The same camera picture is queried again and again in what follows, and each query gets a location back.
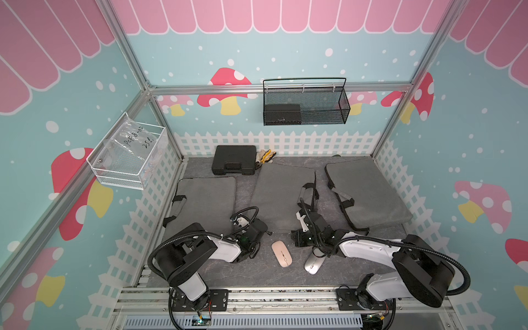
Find pink mouse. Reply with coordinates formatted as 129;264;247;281
272;241;292;268

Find grey laptop bag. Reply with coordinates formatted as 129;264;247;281
324;157;413;232
163;177;237;240
250;163;318;232

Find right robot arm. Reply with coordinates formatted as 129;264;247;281
291;210;471;310

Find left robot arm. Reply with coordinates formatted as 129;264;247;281
147;218;272;310

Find silver mouse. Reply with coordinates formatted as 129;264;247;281
305;248;326;275

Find clear plastic bag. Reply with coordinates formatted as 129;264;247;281
97;119;169;175

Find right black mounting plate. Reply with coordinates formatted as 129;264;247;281
335;287;393;312

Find black mounting plate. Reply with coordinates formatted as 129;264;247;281
335;287;393;312
170;288;229;312

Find black plastic tool case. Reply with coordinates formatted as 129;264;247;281
211;145;257;175

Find yellow black pliers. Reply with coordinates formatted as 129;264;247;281
255;149;276;169

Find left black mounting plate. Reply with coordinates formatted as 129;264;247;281
170;288;229;312

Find black box in basket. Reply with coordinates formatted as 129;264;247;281
263;104;302;126

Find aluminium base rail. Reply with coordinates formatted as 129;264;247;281
109;286;459;327

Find black wire mesh basket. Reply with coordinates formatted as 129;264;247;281
262;77;351;125

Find white wire basket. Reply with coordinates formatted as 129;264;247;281
86;113;169;191

